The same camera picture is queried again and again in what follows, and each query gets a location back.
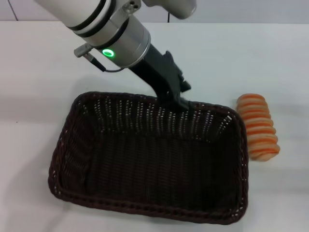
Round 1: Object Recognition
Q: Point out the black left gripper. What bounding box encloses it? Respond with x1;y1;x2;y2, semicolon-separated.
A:
127;44;192;111

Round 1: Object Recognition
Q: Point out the dark brown woven basket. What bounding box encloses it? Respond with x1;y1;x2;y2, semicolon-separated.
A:
47;90;249;225

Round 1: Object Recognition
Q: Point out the orange striped bread loaf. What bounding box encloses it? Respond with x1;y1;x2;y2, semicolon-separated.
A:
235;93;281;162

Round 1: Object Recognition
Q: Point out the left wrist connector cable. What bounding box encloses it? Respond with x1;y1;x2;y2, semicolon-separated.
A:
73;44;127;73

